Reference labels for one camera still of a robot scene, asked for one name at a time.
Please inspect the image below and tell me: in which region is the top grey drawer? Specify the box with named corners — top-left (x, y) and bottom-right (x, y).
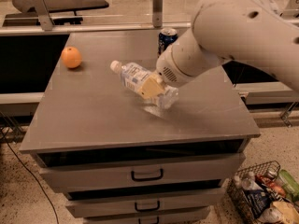
top-left (40, 153), bottom-right (245, 193)

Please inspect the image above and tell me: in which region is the middle metal bracket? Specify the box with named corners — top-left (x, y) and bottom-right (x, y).
top-left (152, 0), bottom-right (163, 28)

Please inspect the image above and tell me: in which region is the clear bottle in basket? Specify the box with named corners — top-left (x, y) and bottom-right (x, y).
top-left (233, 171), bottom-right (262, 190)

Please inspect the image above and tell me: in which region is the clear blue-labelled plastic bottle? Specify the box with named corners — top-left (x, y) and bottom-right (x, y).
top-left (110, 61), bottom-right (178, 109)

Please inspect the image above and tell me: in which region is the orange fruit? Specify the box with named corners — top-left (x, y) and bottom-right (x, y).
top-left (61, 47), bottom-right (82, 69)

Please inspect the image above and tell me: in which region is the grey drawer cabinet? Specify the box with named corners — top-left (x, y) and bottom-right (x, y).
top-left (19, 27), bottom-right (262, 224)

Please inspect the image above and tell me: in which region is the dark blue snack bag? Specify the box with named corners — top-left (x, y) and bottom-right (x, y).
top-left (244, 190), bottom-right (271, 218)

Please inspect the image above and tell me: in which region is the grey drawer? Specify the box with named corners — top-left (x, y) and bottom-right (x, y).
top-left (66, 188), bottom-right (225, 218)
top-left (83, 206), bottom-right (210, 224)
top-left (40, 153), bottom-right (245, 193)

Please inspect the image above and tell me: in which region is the wire mesh basket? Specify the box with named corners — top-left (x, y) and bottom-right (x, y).
top-left (227, 161), bottom-right (299, 224)

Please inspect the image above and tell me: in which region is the black floor cable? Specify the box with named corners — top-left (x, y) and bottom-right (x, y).
top-left (0, 128), bottom-right (62, 224)

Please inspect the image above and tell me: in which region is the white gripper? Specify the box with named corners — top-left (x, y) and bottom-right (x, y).
top-left (137, 45), bottom-right (202, 99)

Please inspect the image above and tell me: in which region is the left metal bracket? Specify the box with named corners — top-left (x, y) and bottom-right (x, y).
top-left (3, 0), bottom-right (54, 31)

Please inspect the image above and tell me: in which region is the green bottle in basket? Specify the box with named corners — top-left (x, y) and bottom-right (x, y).
top-left (277, 169), bottom-right (299, 203)

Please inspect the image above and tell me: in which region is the red snack packet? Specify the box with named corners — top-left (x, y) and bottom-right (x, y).
top-left (255, 175), bottom-right (286, 197)

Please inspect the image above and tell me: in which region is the middle grey drawer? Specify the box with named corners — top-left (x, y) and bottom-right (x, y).
top-left (66, 188), bottom-right (225, 218)

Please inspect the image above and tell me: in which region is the metal bracket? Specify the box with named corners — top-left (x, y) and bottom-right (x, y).
top-left (152, 0), bottom-right (163, 28)
top-left (281, 0), bottom-right (299, 19)
top-left (3, 0), bottom-right (54, 31)

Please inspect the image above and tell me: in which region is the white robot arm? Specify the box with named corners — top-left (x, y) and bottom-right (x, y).
top-left (137, 0), bottom-right (299, 99)

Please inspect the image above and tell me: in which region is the right metal bracket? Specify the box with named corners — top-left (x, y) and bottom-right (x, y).
top-left (281, 0), bottom-right (299, 19)

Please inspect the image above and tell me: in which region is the bottom grey drawer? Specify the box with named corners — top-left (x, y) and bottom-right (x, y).
top-left (83, 206), bottom-right (210, 224)

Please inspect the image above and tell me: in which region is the blue soda can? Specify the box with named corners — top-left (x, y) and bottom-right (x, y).
top-left (158, 27), bottom-right (178, 55)

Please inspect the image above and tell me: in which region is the yellow snack bag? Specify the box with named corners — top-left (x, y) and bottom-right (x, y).
top-left (272, 202), bottom-right (299, 224)

